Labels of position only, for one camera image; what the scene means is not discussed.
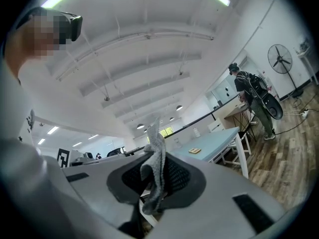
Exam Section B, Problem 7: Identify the person's head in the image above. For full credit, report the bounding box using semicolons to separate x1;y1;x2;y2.
4;6;75;81

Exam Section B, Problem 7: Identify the black shell chair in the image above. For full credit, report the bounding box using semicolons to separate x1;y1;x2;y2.
261;92;284;121

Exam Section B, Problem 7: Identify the light blue table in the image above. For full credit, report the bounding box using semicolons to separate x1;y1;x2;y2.
168;126;250;179

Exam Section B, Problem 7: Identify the white wooden chair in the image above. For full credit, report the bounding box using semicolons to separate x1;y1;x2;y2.
219;130;252;165

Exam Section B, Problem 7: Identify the white shelf with plant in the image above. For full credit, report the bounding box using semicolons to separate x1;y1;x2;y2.
294;36;319;85

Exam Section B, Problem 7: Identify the black head-worn camera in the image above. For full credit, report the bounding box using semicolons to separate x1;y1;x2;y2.
58;10;83;42

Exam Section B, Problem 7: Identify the grey cloth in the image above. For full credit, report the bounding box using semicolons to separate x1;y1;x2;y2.
139;117;168;216

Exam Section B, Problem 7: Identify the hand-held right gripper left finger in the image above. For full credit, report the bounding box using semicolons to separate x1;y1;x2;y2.
61;152;151;232

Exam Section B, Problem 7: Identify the black standing fan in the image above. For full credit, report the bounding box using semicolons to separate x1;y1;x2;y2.
267;43;304;99

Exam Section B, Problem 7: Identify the black floor cable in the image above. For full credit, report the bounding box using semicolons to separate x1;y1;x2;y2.
273;110;308;135

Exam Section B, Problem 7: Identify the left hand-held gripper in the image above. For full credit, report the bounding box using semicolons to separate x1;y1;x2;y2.
57;147;72;169

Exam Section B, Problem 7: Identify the wooden counter with wire legs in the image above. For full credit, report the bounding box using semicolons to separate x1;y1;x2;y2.
223;103;258;142

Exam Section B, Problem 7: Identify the person's white shirt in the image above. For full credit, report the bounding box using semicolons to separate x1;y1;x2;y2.
0;56;125;239

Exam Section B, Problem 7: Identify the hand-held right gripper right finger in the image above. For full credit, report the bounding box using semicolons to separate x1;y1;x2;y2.
146;152;288;239

